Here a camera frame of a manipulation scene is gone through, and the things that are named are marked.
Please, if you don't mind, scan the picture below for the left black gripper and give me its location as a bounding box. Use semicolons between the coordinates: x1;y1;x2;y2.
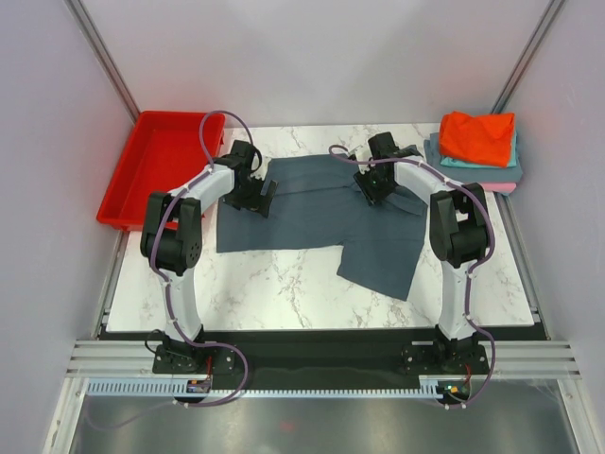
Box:
224;174;277;219

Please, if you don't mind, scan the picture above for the dark blue-grey t-shirt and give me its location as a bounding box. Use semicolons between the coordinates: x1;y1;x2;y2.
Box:
216;155;427;300

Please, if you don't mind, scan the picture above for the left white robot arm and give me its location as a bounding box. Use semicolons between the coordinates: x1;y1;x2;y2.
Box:
140;140;277;372

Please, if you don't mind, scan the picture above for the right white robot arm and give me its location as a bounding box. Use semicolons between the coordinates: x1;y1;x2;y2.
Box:
347;132;494;373

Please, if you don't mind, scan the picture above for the folded grey-blue t-shirt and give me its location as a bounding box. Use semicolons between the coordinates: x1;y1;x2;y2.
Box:
423;133;523;183

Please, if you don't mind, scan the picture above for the red plastic tray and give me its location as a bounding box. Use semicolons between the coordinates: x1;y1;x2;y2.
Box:
96;111;226;231

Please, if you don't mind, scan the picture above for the folded orange t-shirt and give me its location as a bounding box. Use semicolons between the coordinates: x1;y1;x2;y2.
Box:
438;111;517;169

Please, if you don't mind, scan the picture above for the folded pink t-shirt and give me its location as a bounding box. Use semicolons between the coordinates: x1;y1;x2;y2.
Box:
481;183;517;196

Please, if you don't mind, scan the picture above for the folded teal t-shirt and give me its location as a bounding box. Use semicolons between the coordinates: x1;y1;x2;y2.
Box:
438;125;518;168

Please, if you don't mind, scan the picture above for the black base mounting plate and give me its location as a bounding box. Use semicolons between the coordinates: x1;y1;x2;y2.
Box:
152;328;489;390

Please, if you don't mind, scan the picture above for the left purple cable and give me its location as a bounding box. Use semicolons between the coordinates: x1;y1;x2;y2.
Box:
85;110;261;432

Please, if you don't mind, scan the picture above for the purple cable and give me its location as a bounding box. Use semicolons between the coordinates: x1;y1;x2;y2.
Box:
328;144;497;410
85;110;261;432

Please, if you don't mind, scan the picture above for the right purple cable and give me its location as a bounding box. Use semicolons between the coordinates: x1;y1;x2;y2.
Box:
328;144;497;410

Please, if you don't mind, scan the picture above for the white slotted cable duct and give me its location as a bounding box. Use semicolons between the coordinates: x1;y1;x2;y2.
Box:
86;376;469;399

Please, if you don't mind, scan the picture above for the aluminium extrusion rail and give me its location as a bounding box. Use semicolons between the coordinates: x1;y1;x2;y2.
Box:
67;340;580;379

